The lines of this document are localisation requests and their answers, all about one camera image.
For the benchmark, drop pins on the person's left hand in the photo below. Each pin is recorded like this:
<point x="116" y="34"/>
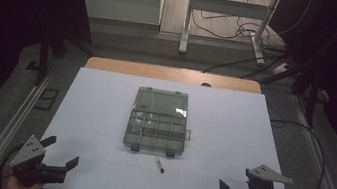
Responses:
<point x="21" y="188"/>

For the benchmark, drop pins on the clear plastic compartment box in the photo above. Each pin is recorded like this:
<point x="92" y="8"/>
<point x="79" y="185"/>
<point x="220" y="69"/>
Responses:
<point x="157" y="133"/>

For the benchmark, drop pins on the dark round table grommet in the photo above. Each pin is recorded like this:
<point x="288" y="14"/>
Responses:
<point x="206" y="84"/>

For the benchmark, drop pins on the small white part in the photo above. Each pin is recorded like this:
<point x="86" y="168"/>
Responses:
<point x="150" y="116"/>
<point x="149" y="122"/>
<point x="138" y="114"/>
<point x="138" y="121"/>

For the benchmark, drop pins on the black floor frame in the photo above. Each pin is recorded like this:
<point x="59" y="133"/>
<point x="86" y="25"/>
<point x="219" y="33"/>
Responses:
<point x="47" y="99"/>

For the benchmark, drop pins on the wooden table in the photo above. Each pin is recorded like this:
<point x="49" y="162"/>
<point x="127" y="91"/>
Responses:
<point x="166" y="73"/>

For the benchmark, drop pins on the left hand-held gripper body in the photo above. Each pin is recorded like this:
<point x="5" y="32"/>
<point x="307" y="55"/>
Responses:
<point x="30" y="151"/>

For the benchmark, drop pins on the white table mat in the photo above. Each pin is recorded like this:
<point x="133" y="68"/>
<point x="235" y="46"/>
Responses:
<point x="93" y="113"/>

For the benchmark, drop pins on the white metal desk frame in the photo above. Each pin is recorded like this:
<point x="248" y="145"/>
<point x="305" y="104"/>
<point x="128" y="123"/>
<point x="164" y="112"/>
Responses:
<point x="226" y="6"/>

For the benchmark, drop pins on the black metal stand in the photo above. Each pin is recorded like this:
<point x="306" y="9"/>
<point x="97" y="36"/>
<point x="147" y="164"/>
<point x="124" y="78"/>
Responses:
<point x="312" y="102"/>
<point x="43" y="62"/>

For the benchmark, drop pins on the white power strip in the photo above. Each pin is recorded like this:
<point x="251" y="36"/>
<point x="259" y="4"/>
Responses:
<point x="280" y="68"/>

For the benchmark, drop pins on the black marker pen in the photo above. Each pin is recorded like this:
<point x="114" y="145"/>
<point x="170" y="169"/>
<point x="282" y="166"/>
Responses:
<point x="159" y="165"/>

